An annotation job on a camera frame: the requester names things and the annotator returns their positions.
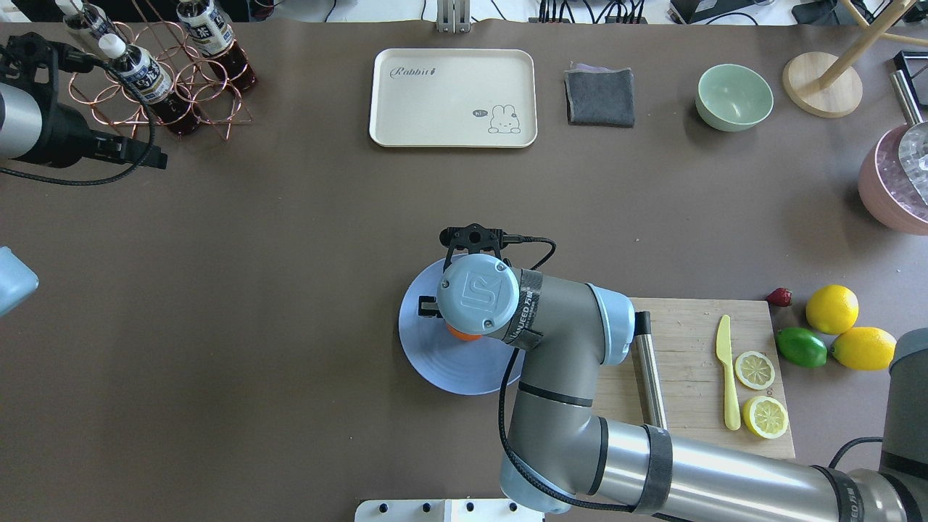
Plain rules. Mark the blue plate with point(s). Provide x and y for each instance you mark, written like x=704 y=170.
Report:
x=449 y=363

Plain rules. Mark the yellow plastic knife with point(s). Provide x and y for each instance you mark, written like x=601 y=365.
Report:
x=723 y=350

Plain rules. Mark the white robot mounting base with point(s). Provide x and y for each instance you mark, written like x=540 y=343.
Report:
x=466 y=509

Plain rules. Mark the wooden cutting board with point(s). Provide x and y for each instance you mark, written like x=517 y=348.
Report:
x=691 y=377

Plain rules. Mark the steel muddler black tip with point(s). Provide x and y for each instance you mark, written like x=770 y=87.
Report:
x=647 y=375

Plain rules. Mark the tea bottle upper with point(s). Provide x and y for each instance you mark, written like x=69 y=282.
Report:
x=138 y=67

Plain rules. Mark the yellow lemon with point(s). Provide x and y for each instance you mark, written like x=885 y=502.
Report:
x=864 y=348
x=833 y=309

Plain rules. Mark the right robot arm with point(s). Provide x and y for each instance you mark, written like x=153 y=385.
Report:
x=581 y=418

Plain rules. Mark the copper wire bottle rack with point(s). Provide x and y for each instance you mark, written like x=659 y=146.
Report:
x=154 y=25

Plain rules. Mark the tea bottle lower outer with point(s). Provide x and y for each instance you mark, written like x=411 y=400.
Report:
x=87 y=23

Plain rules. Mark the yellow lemon near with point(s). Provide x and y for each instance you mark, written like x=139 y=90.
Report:
x=833 y=309

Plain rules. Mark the green lime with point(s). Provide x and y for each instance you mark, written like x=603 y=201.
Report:
x=802 y=347

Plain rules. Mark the orange fruit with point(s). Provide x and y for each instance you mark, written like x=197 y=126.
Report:
x=460 y=335

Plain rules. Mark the cream rabbit tray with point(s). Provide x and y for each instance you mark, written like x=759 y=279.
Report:
x=453 y=98

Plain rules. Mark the wooden stand round base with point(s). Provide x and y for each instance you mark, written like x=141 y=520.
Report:
x=826 y=85

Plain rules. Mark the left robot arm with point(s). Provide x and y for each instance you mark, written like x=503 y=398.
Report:
x=39 y=130

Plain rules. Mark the yellow lemon far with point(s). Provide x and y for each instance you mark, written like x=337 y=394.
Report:
x=864 y=348

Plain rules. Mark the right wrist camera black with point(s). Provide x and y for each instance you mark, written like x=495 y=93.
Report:
x=474 y=239

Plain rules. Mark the red strawberry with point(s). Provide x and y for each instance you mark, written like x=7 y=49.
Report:
x=780 y=297

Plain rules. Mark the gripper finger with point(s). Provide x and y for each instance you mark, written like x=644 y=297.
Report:
x=427 y=307

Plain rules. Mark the tea bottle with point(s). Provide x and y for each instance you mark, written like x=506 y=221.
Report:
x=138 y=67
x=87 y=23
x=214 y=38

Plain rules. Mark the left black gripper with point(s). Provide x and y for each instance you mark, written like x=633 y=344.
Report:
x=64 y=135

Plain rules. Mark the tea bottle lower middle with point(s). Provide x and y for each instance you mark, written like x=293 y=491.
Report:
x=214 y=38

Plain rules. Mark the pink bowl with ice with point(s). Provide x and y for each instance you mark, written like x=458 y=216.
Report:
x=892 y=180

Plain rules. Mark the grey folded cloth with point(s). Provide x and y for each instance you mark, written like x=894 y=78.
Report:
x=600 y=96

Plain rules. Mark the green bowl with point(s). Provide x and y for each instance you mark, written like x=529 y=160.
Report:
x=733 y=98

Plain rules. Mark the thick lemon half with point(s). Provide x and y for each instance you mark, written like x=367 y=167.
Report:
x=765 y=417

